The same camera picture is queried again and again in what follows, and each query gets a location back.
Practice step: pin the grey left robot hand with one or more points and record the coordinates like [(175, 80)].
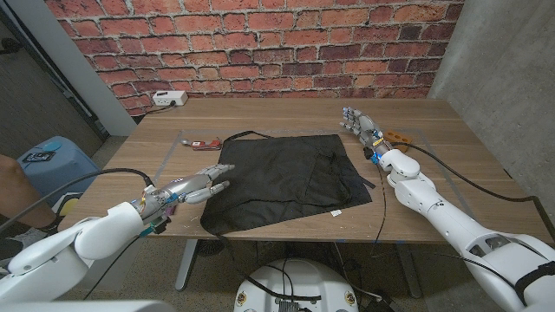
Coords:
[(182, 188)]

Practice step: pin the person's bare leg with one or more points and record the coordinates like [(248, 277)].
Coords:
[(17, 190)]

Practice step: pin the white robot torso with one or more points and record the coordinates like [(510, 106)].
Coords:
[(86, 307)]

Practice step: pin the white power strip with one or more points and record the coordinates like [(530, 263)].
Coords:
[(169, 98)]

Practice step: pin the white and yellow floor object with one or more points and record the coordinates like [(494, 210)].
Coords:
[(67, 206)]

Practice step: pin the blue plastic bin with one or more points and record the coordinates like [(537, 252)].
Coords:
[(60, 169)]

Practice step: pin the black apron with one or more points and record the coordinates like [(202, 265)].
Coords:
[(277, 177)]

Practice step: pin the red toy swiss knife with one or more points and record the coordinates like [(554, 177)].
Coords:
[(208, 145)]

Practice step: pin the grey sneaker with black sock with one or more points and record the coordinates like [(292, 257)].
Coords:
[(30, 236)]

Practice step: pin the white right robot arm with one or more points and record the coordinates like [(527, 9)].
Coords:
[(455, 225)]

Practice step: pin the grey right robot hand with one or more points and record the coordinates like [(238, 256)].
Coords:
[(366, 130)]

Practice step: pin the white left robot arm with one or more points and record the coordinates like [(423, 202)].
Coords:
[(86, 242)]

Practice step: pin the orange wooden block with holes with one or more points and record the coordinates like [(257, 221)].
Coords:
[(401, 138)]

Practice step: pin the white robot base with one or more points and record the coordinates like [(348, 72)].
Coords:
[(299, 281)]

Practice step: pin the black smartphone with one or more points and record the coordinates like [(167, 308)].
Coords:
[(39, 157)]

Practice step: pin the red brick printed backdrop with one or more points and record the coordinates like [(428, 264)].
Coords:
[(260, 43)]

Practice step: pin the grey metal table leg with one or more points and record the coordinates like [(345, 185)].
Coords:
[(186, 264), (409, 271)]

